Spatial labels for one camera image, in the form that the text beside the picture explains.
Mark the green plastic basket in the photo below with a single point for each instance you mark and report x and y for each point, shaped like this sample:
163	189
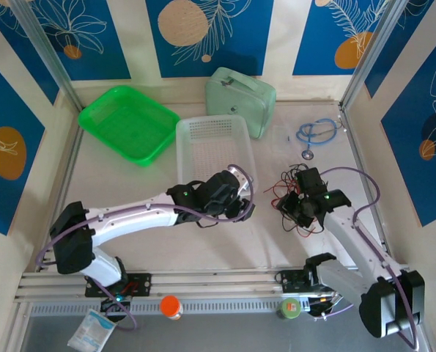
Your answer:
129	124

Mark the aluminium table side rail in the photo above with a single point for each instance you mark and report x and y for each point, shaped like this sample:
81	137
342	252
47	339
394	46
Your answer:
354	146

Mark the small clear plastic box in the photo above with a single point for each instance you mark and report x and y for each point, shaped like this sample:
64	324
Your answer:
281	144

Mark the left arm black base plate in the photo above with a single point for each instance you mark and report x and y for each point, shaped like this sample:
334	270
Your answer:
140	284

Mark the jar with green lid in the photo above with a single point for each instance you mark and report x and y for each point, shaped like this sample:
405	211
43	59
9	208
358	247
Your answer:
288	308

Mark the aluminium corner post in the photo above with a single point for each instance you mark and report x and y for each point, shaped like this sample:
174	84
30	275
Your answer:
45	47
371	47

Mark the white and blue packet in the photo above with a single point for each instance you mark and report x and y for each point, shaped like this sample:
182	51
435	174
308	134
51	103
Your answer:
91	330

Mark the aluminium rail frame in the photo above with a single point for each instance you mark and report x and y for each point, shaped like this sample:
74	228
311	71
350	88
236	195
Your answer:
221	282

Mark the white perforated plastic basket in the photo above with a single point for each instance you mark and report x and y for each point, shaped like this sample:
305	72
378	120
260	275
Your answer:
210	146

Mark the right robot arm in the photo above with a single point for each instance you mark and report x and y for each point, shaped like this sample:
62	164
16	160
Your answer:
349	234

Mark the jar with orange lid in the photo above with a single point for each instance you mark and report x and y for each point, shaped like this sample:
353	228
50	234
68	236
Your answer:
171	306

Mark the mint green zip case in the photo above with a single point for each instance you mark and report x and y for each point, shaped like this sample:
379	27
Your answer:
239	102

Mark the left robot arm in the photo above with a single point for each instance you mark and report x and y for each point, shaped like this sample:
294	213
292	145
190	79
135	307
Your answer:
129	216

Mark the blue stethoscope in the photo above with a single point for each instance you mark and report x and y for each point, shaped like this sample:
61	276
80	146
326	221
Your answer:
314	126

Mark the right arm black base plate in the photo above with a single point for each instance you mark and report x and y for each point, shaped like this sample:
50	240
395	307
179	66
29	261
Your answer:
291	281

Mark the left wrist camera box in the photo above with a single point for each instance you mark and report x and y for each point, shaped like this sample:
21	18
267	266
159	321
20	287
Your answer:
244	183

